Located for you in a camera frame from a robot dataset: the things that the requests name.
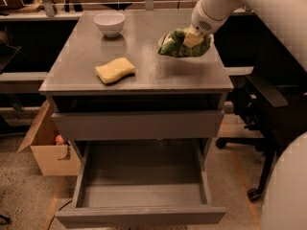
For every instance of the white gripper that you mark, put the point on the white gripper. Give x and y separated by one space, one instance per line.
204 19

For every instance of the green jalapeno chip bag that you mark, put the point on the green jalapeno chip bag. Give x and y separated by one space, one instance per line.
171 45

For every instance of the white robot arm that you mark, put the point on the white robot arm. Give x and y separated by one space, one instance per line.
285 202

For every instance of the closed grey top drawer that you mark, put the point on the closed grey top drawer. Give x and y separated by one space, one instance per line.
138 125

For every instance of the grey drawer cabinet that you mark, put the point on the grey drawer cabinet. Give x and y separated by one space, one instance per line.
121 88

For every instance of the open grey middle drawer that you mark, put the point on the open grey middle drawer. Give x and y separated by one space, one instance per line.
141 183

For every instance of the white ceramic bowl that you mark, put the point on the white ceramic bowl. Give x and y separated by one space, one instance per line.
110 23

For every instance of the yellow sponge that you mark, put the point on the yellow sponge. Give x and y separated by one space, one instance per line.
115 70

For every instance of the black office chair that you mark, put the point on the black office chair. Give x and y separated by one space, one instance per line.
272 101

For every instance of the red object in box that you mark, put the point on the red object in box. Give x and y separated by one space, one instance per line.
59 140

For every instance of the open cardboard box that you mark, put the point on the open cardboard box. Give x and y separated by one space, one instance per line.
53 158

